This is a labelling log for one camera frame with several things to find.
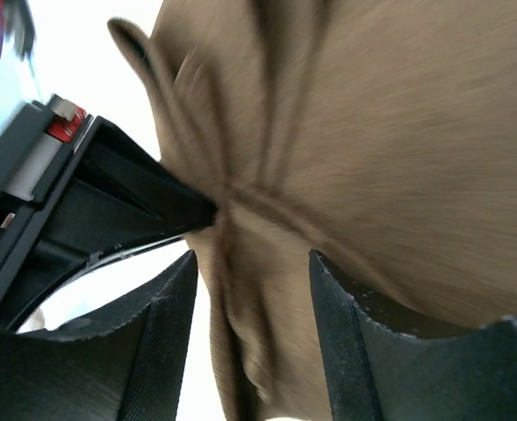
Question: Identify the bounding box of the brown cloth napkin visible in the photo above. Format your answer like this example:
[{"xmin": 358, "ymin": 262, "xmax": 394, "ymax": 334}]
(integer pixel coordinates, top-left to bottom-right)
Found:
[{"xmin": 108, "ymin": 1, "xmax": 517, "ymax": 420}]

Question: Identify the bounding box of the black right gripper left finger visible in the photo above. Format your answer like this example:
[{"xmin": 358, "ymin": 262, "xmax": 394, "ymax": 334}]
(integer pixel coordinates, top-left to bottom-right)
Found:
[{"xmin": 0, "ymin": 252, "xmax": 197, "ymax": 420}]

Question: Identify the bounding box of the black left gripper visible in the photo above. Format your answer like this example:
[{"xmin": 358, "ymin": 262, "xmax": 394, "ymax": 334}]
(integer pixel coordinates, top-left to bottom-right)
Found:
[{"xmin": 0, "ymin": 96, "xmax": 216, "ymax": 332}]

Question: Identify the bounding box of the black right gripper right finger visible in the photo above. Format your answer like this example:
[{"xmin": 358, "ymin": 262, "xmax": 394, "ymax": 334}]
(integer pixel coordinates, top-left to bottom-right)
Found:
[{"xmin": 309, "ymin": 251, "xmax": 517, "ymax": 421}]

